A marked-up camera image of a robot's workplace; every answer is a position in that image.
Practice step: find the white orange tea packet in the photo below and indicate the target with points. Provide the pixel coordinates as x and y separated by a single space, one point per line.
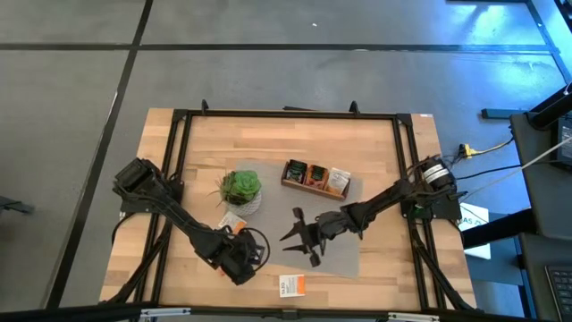
290 286
338 181
230 220

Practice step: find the black slanted pole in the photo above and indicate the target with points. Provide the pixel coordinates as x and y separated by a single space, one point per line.
549 109

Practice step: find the teal metal bar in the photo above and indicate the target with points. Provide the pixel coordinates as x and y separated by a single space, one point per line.
500 113

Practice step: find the yellow power plug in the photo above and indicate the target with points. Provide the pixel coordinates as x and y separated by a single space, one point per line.
468 150

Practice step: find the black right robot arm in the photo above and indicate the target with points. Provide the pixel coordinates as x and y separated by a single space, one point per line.
389 197

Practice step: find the wooden tea organizer box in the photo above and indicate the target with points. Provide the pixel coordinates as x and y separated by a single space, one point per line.
313 190

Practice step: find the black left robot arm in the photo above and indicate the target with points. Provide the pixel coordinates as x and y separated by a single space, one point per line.
179 219

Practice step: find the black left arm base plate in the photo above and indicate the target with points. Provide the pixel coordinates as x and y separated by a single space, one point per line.
143 209

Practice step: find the black floor beam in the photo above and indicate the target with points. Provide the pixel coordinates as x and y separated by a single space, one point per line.
496 230

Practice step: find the black computer keyboard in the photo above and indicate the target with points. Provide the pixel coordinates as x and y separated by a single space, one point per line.
561 290

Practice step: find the succulent in white patterned pot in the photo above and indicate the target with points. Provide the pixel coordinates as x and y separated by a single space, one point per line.
241 185

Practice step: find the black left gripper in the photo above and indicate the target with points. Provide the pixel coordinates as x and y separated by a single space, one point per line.
241 259

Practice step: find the dark computer screen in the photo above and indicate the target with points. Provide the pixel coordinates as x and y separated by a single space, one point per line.
566 143

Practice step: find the orange red tea packet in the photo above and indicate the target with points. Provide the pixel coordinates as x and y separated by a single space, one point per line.
318 174
222 272

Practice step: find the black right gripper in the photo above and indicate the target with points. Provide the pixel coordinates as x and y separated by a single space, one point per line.
326 226

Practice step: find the white printed sign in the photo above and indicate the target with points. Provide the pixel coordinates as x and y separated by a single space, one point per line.
476 223

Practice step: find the black chair base leg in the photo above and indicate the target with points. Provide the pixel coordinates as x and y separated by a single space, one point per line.
13 205

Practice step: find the black frame crossbeam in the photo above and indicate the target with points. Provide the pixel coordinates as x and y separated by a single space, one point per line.
67 313

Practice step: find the dark foil tea packet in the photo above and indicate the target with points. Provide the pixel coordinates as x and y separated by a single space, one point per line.
296 171

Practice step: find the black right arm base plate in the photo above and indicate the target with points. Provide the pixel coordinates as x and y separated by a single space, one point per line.
447 211

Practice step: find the silver metal bracket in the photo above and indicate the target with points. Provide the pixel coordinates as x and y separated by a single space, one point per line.
413 317
165 312

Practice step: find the grey woven placemat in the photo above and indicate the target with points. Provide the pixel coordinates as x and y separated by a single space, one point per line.
277 210

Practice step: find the black aluminium table frame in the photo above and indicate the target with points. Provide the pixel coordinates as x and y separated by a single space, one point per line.
268 113

